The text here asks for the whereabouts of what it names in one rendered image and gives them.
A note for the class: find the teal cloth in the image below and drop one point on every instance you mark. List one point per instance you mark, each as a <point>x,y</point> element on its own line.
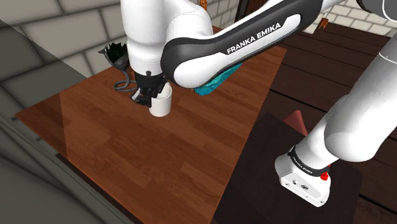
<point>214,83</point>

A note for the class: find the small orange-brown chair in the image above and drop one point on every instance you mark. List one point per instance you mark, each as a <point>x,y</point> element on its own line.
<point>323,23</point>

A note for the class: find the dark wooden door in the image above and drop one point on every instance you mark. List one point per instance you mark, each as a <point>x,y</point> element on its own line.
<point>248,9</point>

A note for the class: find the dark plant on curled stand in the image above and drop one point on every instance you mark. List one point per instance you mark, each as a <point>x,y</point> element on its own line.
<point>119,60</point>

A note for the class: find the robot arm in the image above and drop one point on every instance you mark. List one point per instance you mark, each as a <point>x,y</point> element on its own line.
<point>192,34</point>

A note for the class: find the white cup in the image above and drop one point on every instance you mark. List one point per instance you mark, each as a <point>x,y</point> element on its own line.
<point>161,104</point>

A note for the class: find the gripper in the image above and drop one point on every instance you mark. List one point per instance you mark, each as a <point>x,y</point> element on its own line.
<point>149,82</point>

